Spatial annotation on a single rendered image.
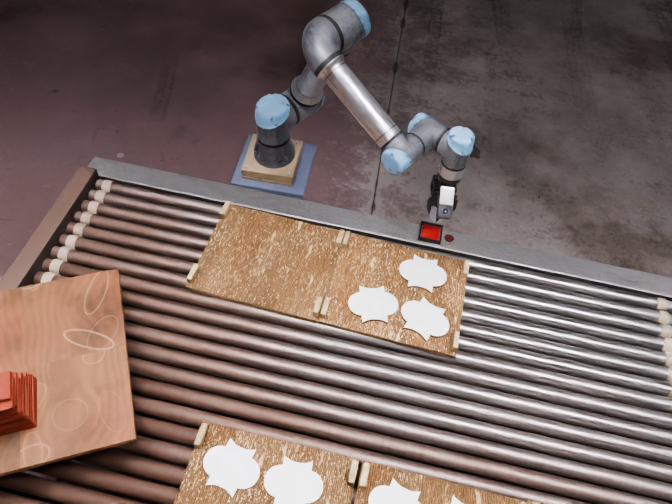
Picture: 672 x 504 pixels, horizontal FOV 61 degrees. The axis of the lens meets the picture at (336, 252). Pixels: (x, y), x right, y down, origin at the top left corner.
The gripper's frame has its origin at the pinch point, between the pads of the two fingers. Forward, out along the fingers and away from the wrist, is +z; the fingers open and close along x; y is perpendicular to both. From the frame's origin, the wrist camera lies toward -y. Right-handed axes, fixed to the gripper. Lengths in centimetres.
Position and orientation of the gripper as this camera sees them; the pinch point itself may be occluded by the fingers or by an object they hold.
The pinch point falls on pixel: (436, 221)
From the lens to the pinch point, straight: 188.3
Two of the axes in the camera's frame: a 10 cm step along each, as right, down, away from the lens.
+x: -10.0, -1.0, -0.2
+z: -0.7, 6.0, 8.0
